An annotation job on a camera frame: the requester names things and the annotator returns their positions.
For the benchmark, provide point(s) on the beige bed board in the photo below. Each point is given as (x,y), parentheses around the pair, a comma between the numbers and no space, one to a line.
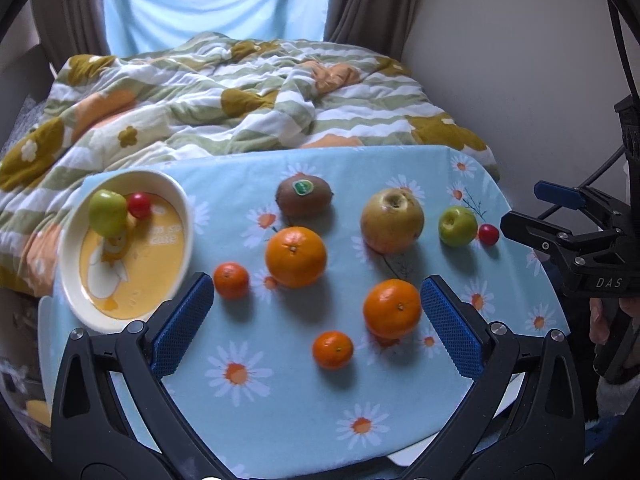
(25,75)

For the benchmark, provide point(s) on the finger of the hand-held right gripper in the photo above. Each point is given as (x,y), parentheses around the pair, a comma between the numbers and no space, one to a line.
(557,195)
(525,230)

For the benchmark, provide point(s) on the large orange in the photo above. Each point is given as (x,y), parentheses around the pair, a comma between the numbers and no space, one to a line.
(295,257)

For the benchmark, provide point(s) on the light blue daisy tablecloth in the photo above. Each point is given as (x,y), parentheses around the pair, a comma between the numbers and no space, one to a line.
(280,400)

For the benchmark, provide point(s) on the medium orange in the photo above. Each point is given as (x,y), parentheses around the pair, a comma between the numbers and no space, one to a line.
(391,308)

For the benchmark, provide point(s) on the red cherry tomato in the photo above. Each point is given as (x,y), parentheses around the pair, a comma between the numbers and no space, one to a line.
(139,205)
(488,235)

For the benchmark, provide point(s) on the brown kiwi with green sticker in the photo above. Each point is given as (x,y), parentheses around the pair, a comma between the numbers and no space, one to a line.
(303,200)

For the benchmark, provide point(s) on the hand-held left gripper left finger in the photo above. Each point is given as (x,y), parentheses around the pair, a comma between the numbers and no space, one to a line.
(182,325)

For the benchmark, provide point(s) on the grey patterned bed sheet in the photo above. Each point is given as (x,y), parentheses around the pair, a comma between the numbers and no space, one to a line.
(27,120)

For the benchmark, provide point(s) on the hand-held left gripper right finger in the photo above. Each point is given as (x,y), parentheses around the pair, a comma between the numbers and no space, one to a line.
(452,330)

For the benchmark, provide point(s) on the small mandarin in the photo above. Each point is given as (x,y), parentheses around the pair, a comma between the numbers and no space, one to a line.
(333,350)
(231,281)

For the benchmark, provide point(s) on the cream and yellow bowl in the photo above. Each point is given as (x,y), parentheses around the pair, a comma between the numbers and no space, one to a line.
(145,260)

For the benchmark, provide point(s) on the light blue sheer curtain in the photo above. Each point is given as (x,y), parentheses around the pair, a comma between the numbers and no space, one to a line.
(215,0)

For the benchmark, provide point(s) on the person's right hand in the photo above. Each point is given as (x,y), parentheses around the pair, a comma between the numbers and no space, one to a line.
(598,322)

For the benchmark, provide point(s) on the small green apple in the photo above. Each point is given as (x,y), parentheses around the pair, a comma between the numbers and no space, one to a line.
(457,227)
(107,212)

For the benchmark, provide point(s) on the brown curtain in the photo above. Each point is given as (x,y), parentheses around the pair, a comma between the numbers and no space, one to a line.
(370,5)
(70,5)

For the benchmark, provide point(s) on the flower-patterned striped blanket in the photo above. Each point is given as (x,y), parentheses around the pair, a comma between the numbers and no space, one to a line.
(200,110)

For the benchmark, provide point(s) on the large yellow apple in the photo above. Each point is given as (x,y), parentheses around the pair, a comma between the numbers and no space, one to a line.
(392,222)

